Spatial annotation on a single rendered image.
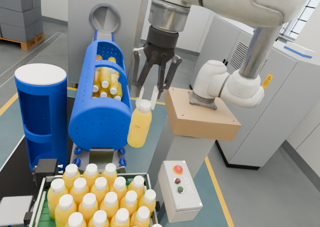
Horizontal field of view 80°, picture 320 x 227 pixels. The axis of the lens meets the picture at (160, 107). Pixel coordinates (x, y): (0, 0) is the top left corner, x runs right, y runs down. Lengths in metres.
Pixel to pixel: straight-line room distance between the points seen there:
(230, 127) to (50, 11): 5.76
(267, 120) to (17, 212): 2.12
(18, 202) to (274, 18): 1.00
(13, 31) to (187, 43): 4.30
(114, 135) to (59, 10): 5.53
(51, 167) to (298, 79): 2.03
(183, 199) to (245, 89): 0.66
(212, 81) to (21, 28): 3.77
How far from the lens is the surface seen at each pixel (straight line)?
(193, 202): 0.76
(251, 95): 1.15
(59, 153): 1.74
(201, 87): 1.21
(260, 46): 1.03
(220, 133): 1.20
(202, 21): 6.21
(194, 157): 1.47
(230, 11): 0.41
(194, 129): 1.12
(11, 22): 4.43
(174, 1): 0.45
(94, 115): 0.83
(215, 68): 1.18
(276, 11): 0.40
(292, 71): 2.08
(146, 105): 0.58
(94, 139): 0.92
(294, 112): 2.42
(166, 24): 0.46
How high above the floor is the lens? 1.70
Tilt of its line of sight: 32 degrees down
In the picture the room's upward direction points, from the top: 17 degrees clockwise
